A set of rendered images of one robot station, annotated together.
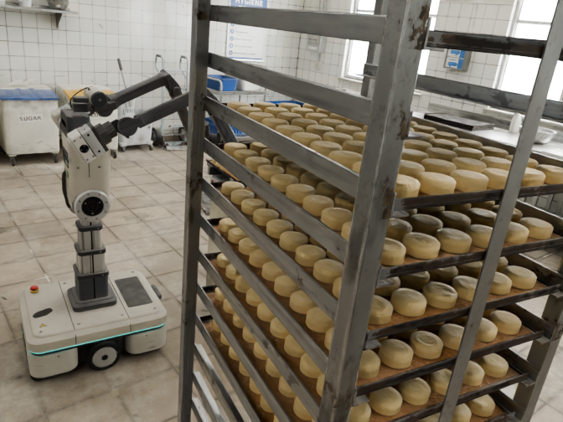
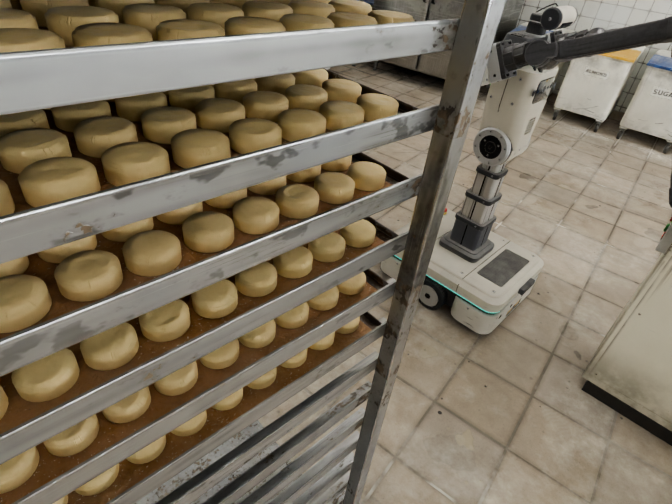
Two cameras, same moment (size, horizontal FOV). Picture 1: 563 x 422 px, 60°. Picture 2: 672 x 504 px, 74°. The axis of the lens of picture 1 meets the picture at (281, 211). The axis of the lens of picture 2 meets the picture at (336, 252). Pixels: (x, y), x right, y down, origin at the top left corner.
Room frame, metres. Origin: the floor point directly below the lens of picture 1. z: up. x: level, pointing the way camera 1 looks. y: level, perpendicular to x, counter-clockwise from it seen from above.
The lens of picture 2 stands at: (1.01, -0.65, 1.50)
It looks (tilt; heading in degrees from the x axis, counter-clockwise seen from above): 37 degrees down; 73
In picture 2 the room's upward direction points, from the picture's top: 7 degrees clockwise
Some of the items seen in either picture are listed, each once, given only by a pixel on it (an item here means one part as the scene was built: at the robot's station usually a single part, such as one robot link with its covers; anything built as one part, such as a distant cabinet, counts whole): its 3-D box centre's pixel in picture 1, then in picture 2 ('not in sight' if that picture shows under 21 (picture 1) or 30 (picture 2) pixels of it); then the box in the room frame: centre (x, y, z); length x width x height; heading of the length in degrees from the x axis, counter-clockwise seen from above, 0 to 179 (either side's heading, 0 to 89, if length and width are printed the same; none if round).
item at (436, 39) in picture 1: (389, 34); not in sight; (0.88, -0.15, 1.68); 0.60 x 0.40 x 0.02; 30
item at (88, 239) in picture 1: (90, 259); (479, 206); (2.14, 0.92, 0.49); 0.11 x 0.11 x 0.40; 33
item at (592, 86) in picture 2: not in sight; (594, 83); (4.71, 3.33, 0.38); 0.64 x 0.54 x 0.77; 41
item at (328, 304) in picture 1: (263, 235); not in sight; (0.79, 0.03, 1.32); 0.64 x 0.03 x 0.03; 30
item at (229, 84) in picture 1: (220, 83); not in sight; (6.50, 0.97, 0.87); 0.40 x 0.30 x 0.16; 44
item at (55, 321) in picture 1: (94, 301); (466, 250); (2.14, 0.91, 0.24); 0.68 x 0.53 x 0.41; 123
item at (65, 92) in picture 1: (89, 121); not in sight; (5.55, 2.34, 0.38); 0.64 x 0.54 x 0.77; 38
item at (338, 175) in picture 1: (273, 136); not in sight; (0.79, 0.03, 1.50); 0.64 x 0.03 x 0.03; 30
